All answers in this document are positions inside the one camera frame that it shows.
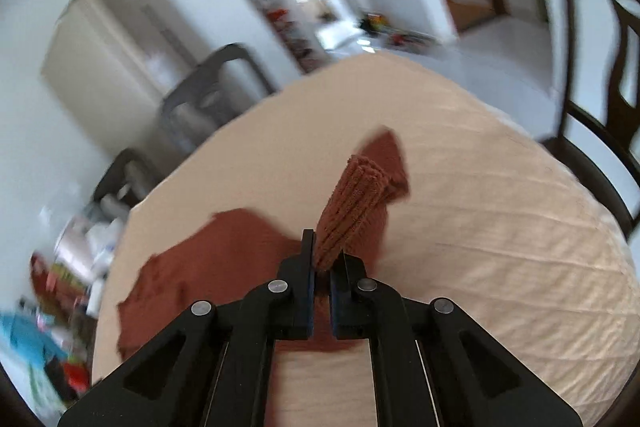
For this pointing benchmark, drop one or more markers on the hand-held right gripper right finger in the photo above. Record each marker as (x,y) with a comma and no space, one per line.
(342,307)

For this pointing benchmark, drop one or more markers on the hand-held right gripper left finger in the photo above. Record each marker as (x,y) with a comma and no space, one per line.
(305,299)

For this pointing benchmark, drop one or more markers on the rust brown knit sweater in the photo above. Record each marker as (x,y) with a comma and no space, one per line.
(225,257)

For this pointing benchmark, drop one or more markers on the grey plastic chair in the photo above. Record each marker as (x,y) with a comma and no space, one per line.
(210,107)
(127,177)

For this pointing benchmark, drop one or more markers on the shoe rack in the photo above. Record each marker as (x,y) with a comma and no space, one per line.
(295,42)

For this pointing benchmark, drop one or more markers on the white refrigerator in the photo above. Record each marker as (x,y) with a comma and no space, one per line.
(100,57)

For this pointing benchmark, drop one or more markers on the dark wooden chair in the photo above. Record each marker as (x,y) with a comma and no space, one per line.
(620,117)

